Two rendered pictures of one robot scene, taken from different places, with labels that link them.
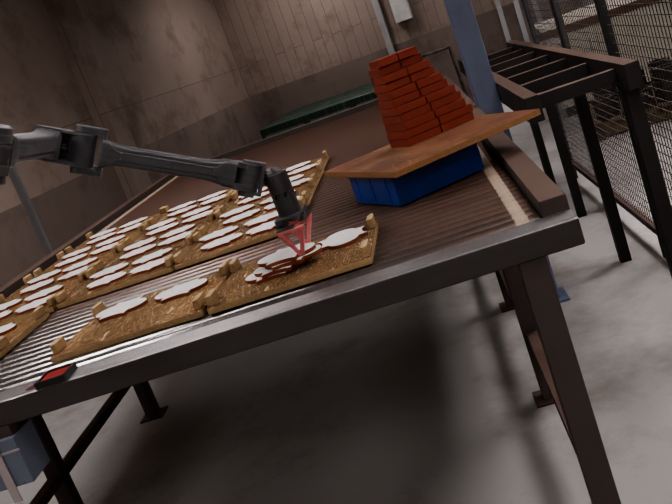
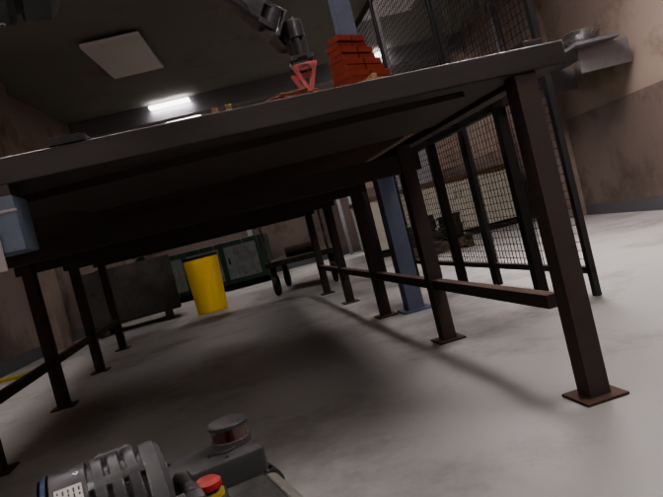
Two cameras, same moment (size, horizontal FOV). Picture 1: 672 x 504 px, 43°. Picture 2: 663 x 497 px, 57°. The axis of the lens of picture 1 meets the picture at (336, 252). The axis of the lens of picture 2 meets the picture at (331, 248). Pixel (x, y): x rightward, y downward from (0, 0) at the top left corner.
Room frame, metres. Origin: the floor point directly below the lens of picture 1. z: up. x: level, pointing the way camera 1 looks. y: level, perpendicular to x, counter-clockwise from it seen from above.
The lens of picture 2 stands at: (0.43, 0.66, 0.60)
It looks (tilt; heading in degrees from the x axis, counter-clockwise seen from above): 2 degrees down; 341
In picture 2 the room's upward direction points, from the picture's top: 14 degrees counter-clockwise
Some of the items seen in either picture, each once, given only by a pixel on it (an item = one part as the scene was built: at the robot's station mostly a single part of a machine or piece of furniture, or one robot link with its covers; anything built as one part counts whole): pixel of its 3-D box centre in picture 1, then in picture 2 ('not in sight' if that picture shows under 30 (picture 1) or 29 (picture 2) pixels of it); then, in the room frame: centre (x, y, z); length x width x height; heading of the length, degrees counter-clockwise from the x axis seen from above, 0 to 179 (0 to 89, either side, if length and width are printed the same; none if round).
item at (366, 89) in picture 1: (353, 125); (216, 267); (10.64, -0.75, 0.37); 1.85 x 1.69 x 0.74; 75
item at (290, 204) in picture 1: (287, 205); (299, 52); (2.02, 0.07, 1.09); 0.10 x 0.07 x 0.07; 166
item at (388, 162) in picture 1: (426, 144); not in sight; (2.55, -0.37, 1.03); 0.50 x 0.50 x 0.02; 20
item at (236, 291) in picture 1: (298, 265); not in sight; (2.07, 0.10, 0.93); 0.41 x 0.35 x 0.02; 80
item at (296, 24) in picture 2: (277, 182); (292, 32); (2.03, 0.07, 1.15); 0.07 x 0.06 x 0.07; 5
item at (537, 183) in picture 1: (472, 115); (361, 165); (3.75, -0.78, 0.90); 4.04 x 0.06 x 0.10; 171
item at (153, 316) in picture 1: (148, 312); not in sight; (2.15, 0.52, 0.93); 0.41 x 0.35 x 0.02; 79
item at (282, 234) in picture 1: (296, 235); (306, 75); (2.00, 0.08, 1.02); 0.07 x 0.07 x 0.09; 76
